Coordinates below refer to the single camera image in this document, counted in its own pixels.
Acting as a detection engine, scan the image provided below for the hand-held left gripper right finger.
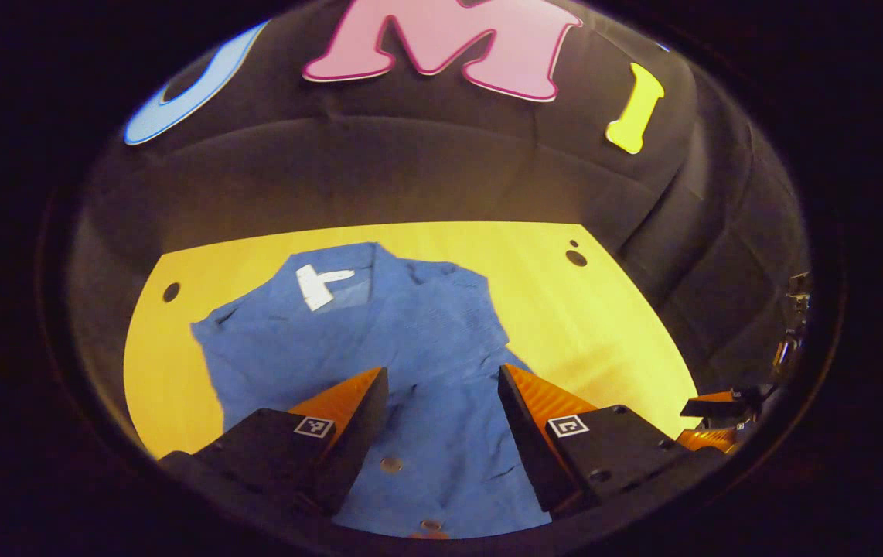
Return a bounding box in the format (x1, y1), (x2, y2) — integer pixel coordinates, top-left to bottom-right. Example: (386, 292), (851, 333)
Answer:
(498, 364), (724, 515)

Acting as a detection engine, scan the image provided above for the blue button shirt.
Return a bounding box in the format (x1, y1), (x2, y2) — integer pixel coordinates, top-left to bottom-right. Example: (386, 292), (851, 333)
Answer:
(190, 241), (535, 540)

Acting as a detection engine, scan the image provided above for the black backdrop cloth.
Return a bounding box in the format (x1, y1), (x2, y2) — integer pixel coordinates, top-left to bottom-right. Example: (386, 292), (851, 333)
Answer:
(63, 0), (812, 403)

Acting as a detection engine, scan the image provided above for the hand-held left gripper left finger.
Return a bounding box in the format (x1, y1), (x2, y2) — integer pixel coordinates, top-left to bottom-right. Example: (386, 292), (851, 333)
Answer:
(157, 367), (390, 518)

